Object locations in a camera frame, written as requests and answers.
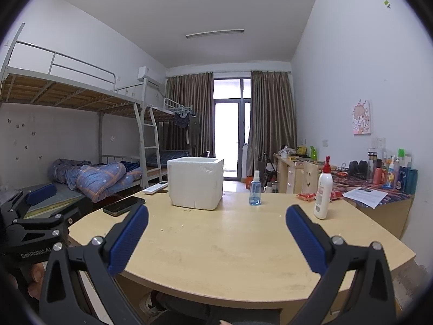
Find brown curtain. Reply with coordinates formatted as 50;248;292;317
245;70;298;177
165;72;214;159

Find row of toiletry bottles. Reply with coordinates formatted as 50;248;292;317
367;148;419;195

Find grey bed mattress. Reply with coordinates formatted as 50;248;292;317
0;186;87;221

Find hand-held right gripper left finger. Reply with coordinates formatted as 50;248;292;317
39;204;149;325

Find white remote control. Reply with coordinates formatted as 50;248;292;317
143;181;169;196

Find white air conditioner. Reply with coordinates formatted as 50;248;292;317
137;66;162;87

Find blue orange checked quilt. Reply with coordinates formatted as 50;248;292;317
47;158;143;204

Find wooden desk with drawers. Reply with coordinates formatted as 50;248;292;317
273;152;339;194

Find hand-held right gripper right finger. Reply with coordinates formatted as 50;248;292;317
285;205;396;325

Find desk with patterned cover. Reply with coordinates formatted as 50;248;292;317
330;171;415;241

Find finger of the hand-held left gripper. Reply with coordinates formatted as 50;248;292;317
12;206;82;244
0;183;57;224

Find white foam box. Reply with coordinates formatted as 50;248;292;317
167;157;224;210

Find glass balcony door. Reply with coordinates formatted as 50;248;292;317
212;78;252;180

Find clear blue spray bottle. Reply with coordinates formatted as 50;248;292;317
249;170;262;206

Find white metal bed ladder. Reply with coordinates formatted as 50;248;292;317
133;103;163;190

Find ceiling tube light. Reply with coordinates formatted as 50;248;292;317
185;29;245;39

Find dark hanging clothes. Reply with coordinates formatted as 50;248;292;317
172;111;200;156

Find printed paper sheet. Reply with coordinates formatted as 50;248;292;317
342;186;388;209

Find wooden smiley face chair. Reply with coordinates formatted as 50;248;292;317
303;161;320;194

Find pink cartoon wall poster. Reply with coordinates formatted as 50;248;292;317
353;100;373;135

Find black headphones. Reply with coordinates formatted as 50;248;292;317
348;160;368;180

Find black smartphone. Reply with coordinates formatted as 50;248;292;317
102;196;146;216

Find white metal bunk bed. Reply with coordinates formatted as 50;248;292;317
0;23;163;212
145;78;197;183

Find white lotion pump bottle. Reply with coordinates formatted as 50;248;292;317
313;156;334;220

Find blue checked bedding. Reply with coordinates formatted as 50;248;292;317
159;149;190;168

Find person's white shoe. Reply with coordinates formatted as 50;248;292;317
139;293;159;316

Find person's left hand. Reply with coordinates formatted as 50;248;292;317
28;263;46;299

